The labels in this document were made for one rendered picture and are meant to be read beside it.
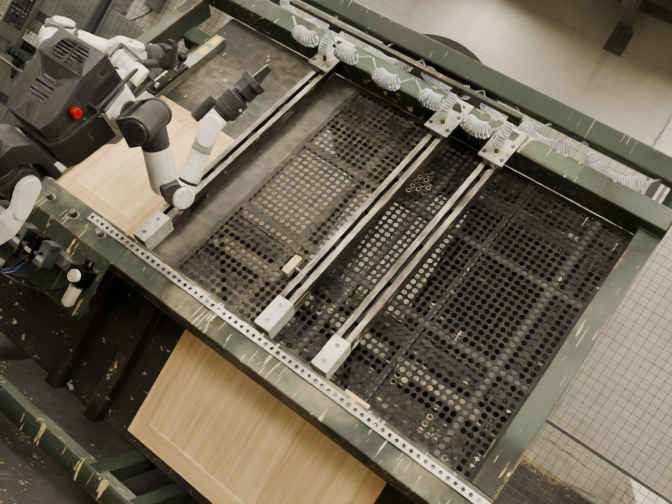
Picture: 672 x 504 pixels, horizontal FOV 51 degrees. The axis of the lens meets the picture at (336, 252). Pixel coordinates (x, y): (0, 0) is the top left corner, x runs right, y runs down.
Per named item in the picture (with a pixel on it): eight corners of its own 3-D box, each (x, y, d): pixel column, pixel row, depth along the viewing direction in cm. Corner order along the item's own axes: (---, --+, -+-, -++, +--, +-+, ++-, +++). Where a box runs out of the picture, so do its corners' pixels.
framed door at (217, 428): (130, 429, 265) (127, 429, 263) (202, 304, 259) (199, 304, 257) (319, 591, 235) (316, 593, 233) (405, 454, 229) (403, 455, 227)
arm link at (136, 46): (140, 65, 271) (105, 53, 267) (146, 43, 266) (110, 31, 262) (139, 71, 266) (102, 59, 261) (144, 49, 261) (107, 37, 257)
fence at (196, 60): (47, 179, 269) (43, 172, 265) (218, 41, 308) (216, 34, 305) (55, 185, 267) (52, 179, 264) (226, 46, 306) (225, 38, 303)
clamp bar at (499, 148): (306, 367, 226) (302, 335, 206) (499, 141, 275) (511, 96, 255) (331, 385, 223) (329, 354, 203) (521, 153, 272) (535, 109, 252)
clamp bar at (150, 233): (133, 241, 253) (114, 201, 233) (336, 55, 302) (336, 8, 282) (153, 255, 250) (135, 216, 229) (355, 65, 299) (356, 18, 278)
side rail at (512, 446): (465, 492, 211) (470, 483, 202) (629, 244, 256) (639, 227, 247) (488, 509, 208) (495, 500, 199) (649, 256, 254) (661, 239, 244)
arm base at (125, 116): (151, 155, 214) (146, 121, 207) (114, 147, 217) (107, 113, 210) (175, 131, 225) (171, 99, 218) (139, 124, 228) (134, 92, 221)
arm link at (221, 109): (239, 116, 229) (214, 141, 230) (240, 113, 239) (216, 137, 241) (213, 90, 226) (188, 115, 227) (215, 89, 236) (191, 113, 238)
